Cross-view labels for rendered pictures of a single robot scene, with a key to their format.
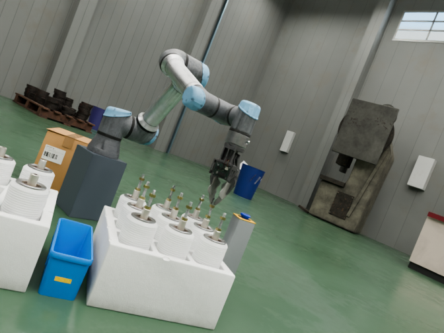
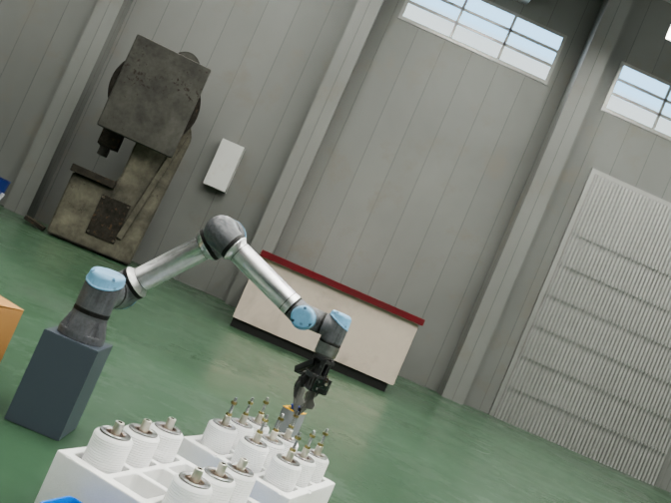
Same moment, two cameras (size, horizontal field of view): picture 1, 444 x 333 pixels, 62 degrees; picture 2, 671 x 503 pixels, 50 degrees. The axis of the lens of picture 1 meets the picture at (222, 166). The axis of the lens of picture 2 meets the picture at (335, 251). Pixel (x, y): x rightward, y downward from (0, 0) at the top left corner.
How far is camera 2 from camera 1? 1.84 m
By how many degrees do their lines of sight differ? 46
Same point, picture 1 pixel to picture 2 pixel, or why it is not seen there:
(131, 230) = (290, 478)
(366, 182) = (151, 182)
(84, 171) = (80, 375)
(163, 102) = (181, 267)
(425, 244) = (255, 293)
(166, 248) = (301, 481)
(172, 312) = not seen: outside the picture
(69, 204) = (53, 423)
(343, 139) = (118, 107)
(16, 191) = (247, 484)
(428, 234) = not seen: hidden behind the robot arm
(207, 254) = (320, 472)
